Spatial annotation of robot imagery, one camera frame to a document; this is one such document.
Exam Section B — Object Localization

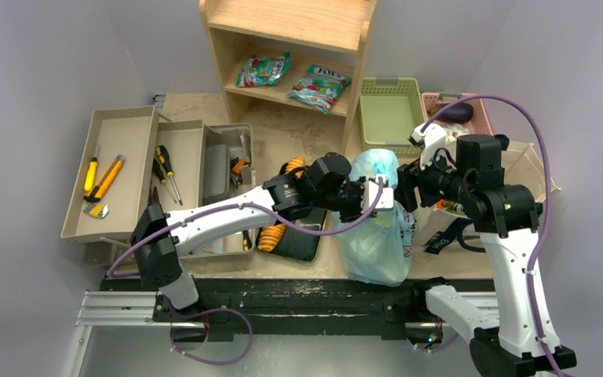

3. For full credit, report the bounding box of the light blue plastic grocery bag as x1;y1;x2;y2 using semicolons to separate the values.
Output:
336;148;416;287

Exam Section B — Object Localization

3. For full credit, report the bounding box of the white garlic bulb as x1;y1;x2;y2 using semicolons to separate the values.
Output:
442;123;472;141

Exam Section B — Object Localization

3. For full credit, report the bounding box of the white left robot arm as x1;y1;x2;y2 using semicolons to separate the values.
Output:
129;152;385;321

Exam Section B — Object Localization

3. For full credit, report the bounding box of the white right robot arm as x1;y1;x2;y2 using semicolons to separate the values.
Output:
395;134;577;376

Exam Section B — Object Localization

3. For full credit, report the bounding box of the orange snack packet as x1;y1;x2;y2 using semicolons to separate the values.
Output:
436;199;463;214

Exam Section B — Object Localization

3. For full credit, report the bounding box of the black rectangular tray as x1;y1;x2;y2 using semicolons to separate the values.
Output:
254;162;334;265

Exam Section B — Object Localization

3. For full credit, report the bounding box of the green plastic basket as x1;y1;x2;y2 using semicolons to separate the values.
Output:
358;77;426;158

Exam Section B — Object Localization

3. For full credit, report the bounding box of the pink plastic basket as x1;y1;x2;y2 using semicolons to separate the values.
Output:
422;92;492;134

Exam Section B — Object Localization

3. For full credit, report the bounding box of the purple eggplant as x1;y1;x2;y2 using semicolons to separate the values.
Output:
427;102;474;124

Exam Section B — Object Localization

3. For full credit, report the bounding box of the orange spiral bread loaf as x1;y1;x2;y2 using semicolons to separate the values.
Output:
257;157;305;253

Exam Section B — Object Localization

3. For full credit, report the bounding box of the stubby black yellow screwdriver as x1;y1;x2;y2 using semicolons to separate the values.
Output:
242;230;253;251

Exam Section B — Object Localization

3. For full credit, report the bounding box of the beige canvas tote bag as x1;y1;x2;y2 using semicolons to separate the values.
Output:
411;141;546;254

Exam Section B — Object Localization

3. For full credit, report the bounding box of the right candy bag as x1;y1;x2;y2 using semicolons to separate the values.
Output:
286;64;353;115

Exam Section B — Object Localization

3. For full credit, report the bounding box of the candy bag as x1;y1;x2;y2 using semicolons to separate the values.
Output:
286;64;353;115
235;52;291;88

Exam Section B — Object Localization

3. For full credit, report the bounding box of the orange hex key holder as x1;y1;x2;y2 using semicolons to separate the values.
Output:
230;158;247;176

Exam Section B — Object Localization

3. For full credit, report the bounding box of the grey open toolbox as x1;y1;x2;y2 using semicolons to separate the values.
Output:
171;123;257;260

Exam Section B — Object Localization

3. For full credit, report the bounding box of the wooden shelf unit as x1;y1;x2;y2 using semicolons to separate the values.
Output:
199;1;378;152

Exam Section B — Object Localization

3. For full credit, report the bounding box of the left candy bag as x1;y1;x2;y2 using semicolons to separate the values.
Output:
235;52;291;88

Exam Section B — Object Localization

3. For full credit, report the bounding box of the beige toolbox tray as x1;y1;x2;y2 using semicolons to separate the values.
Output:
60;106;209;243

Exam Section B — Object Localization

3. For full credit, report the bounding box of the yellow utility knife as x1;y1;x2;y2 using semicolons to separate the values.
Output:
82;155;125;219

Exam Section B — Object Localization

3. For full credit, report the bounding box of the small yellow screwdriver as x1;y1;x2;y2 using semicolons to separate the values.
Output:
83;144;101;195

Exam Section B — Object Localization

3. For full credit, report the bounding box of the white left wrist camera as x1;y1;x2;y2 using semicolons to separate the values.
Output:
362;174;395;213

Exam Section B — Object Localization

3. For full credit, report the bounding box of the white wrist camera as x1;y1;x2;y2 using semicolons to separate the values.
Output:
408;123;448;170
362;174;395;213

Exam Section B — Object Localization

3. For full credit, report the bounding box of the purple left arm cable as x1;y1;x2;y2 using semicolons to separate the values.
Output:
106;177;389;280

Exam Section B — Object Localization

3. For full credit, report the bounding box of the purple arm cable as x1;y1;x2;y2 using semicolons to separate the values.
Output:
106;177;389;280
419;94;568;377

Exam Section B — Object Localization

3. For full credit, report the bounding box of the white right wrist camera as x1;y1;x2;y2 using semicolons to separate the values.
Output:
408;123;448;170

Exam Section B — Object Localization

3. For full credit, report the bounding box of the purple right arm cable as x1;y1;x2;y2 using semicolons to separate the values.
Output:
419;94;568;377

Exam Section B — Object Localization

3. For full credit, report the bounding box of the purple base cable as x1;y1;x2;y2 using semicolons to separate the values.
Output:
169;306;254;366

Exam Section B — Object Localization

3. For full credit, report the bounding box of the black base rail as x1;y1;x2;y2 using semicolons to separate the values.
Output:
100;278;450;342

